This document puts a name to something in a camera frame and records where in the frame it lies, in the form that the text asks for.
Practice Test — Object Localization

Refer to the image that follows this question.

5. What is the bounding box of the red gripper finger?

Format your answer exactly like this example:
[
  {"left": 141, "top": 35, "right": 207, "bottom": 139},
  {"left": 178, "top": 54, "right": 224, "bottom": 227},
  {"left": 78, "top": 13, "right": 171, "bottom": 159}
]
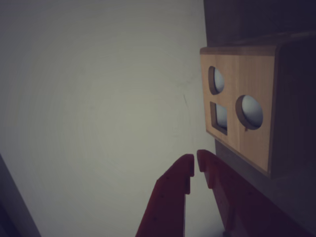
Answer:
[
  {"left": 134, "top": 154, "right": 195, "bottom": 237},
  {"left": 196, "top": 149, "right": 316, "bottom": 237}
]

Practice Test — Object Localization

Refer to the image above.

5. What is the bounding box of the wooden shape sorter box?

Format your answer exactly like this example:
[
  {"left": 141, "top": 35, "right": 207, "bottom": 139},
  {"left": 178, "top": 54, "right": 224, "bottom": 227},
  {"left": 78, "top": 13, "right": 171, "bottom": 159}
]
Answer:
[{"left": 199, "top": 37, "right": 316, "bottom": 183}]

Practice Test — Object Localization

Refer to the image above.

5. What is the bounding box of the brown table mat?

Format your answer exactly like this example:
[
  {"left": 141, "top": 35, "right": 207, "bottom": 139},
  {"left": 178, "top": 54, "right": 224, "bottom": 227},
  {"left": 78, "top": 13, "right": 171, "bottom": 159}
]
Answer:
[{"left": 203, "top": 0, "right": 316, "bottom": 223}]

